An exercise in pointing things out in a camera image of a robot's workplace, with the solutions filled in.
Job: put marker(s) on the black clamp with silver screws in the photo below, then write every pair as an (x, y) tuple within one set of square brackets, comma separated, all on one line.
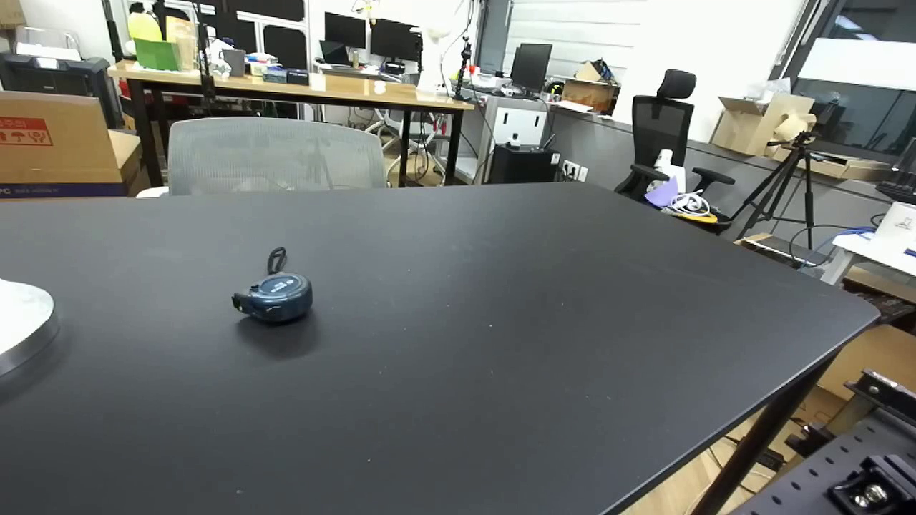
[(872, 490)]

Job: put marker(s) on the long wooden desk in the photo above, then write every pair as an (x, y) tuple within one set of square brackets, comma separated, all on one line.
[(362, 91)]

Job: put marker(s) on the open cardboard box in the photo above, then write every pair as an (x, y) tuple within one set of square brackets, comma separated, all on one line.
[(760, 123)]

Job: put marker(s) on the white power strip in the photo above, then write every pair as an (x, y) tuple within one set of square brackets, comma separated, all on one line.
[(574, 170)]

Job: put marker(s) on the cardboard box with red print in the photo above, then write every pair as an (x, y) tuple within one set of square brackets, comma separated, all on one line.
[(52, 143)]

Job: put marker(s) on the black computer monitor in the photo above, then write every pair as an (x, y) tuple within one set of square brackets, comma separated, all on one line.
[(397, 40), (345, 28)]

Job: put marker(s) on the white plastic bottle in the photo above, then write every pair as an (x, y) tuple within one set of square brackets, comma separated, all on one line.
[(671, 170)]

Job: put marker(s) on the white side table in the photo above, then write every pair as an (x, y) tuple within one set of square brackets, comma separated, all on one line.
[(882, 250)]

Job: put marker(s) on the green folder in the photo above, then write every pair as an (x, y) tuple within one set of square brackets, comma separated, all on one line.
[(156, 51)]

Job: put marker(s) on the black metal rail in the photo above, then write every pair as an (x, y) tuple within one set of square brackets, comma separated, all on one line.
[(887, 389)]

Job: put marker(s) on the white cabinet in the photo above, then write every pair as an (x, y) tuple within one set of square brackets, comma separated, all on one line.
[(518, 123)]

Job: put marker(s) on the black perforated breadboard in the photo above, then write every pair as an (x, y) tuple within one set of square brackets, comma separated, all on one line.
[(810, 480)]

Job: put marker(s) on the black monitor on cabinet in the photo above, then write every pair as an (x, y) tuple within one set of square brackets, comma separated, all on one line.
[(531, 64)]

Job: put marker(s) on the black printer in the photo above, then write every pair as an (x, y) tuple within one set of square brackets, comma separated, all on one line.
[(52, 74)]

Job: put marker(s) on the purple cloth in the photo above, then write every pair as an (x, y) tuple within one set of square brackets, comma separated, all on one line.
[(663, 196)]

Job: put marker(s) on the black high-back office chair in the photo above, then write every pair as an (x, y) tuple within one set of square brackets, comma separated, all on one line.
[(663, 123)]

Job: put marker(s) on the black camera tripod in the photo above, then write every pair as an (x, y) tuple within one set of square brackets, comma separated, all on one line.
[(789, 187)]

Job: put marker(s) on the small brown cardboard box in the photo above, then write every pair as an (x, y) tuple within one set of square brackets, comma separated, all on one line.
[(591, 91)]

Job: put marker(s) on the black square panel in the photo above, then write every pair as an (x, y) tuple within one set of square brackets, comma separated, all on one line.
[(232, 28)]

